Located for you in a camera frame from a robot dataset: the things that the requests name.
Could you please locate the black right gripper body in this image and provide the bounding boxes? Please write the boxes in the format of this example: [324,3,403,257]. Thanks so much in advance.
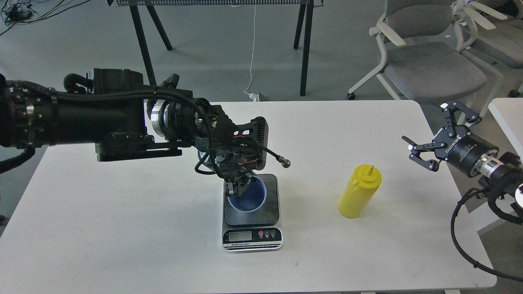
[433,125,499,178]

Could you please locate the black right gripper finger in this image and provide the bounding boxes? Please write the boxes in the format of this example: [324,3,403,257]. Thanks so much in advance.
[401,136,447,172]
[430,100,483,141]

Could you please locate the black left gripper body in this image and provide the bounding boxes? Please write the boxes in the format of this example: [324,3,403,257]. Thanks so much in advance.
[194,105,291,182]

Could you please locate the blue ribbed plastic cup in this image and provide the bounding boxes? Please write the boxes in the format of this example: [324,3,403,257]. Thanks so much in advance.
[228,176,267,213]

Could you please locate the yellow squeeze bottle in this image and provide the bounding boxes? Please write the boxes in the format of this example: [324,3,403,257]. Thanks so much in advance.
[337,164,382,219]

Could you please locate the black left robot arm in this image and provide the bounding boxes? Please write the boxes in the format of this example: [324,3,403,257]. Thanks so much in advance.
[1,68,291,198]

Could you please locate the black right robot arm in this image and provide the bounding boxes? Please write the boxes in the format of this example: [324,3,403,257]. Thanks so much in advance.
[402,101,523,282]

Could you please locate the digital kitchen scale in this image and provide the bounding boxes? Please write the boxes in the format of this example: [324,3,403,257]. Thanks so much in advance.
[222,174,284,253]

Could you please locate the grey office chair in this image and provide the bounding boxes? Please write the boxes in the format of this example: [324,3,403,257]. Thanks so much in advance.
[451,0,523,98]
[347,0,487,131]

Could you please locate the white side table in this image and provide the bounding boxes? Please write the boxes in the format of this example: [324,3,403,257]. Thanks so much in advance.
[470,98,523,235]

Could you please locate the black-legged background table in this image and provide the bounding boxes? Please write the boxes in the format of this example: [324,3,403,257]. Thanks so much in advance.
[103,0,322,97]

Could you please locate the white hanging power cable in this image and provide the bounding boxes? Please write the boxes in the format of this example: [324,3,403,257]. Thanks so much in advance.
[244,4,260,101]

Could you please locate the black floor cables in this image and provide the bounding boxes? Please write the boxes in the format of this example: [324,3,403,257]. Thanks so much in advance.
[0,0,88,35]

